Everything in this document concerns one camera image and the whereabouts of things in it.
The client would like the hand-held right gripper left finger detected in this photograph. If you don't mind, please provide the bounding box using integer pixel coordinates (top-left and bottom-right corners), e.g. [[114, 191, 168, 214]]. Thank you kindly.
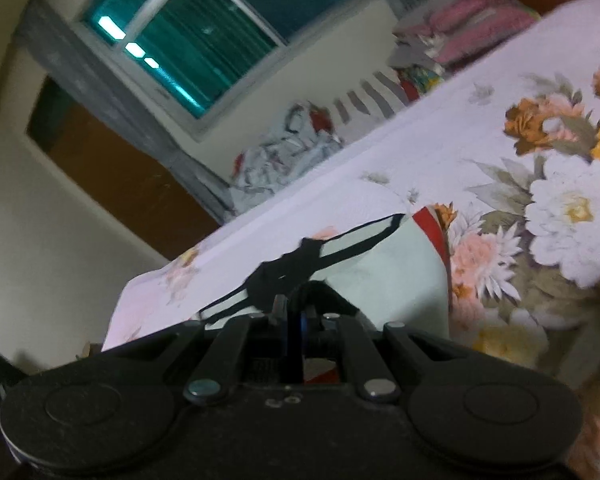
[[144, 295, 291, 406]]

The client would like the grey striped sheet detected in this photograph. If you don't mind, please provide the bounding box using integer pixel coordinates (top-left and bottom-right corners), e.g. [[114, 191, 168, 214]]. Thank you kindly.
[[330, 67, 411, 123]]

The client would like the white framed window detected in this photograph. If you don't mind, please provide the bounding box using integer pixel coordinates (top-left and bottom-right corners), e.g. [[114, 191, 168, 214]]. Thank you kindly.
[[77, 0, 381, 133]]

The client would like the colourful patterned cloth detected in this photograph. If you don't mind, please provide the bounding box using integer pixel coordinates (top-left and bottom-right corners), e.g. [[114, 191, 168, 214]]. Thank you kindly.
[[397, 60, 448, 96]]

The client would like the striped cartoon print sweater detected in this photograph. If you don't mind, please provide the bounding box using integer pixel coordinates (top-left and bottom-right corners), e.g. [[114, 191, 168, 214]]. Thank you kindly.
[[200, 212, 453, 386]]

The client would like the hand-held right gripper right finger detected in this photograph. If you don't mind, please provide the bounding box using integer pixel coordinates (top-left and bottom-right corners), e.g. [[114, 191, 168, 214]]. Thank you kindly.
[[299, 309, 462, 404]]

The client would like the pink floral bed sheet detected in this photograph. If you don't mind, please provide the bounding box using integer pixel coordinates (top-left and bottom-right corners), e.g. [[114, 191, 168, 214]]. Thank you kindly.
[[102, 0, 600, 480]]

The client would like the brown wooden door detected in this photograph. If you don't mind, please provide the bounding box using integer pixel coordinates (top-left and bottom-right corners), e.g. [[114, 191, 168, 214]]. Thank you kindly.
[[27, 77, 218, 261]]

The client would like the pile of light clothes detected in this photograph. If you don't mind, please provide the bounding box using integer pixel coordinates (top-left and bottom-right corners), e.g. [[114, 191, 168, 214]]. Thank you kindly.
[[227, 100, 346, 211]]

